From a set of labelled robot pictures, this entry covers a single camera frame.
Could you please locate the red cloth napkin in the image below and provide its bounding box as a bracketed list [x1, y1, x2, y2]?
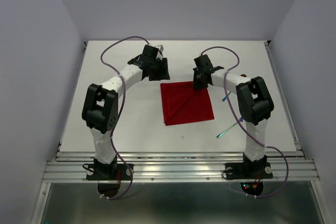
[160, 81, 214, 126]

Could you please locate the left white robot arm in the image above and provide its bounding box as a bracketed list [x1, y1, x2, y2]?
[81, 45, 170, 179]

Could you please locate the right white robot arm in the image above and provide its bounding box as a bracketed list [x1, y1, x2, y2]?
[193, 55, 274, 177]

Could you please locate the iridescent metal spoon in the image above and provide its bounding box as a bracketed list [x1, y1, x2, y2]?
[222, 73, 247, 102]

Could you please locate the iridescent metal fork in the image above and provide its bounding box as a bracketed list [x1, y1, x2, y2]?
[216, 118, 244, 139]

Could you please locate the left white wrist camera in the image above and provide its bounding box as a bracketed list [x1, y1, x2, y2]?
[155, 45, 164, 55]

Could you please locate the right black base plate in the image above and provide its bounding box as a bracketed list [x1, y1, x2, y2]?
[222, 162, 273, 180]

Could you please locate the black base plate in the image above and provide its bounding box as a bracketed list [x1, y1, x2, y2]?
[222, 162, 273, 180]
[82, 163, 133, 181]

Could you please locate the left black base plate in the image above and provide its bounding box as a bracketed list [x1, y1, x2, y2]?
[82, 163, 133, 181]

